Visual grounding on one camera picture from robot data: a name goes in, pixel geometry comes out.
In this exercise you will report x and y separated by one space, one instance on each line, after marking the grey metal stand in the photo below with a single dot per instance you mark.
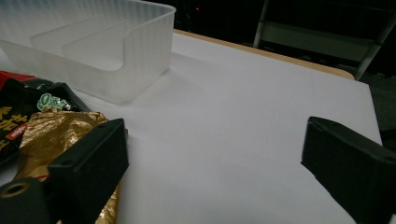
314 39

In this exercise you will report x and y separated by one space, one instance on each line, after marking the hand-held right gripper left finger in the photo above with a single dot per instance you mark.
90 168

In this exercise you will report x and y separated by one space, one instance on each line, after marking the red and black snack bag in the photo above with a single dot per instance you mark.
18 105

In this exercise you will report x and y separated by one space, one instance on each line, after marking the translucent plastic storage container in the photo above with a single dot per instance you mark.
146 56

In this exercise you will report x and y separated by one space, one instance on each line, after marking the white paper sheet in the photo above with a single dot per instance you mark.
224 130

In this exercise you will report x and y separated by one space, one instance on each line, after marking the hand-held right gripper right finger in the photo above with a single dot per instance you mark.
351 168

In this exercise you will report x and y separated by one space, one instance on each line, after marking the gold foil snack bag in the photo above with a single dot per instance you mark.
53 133

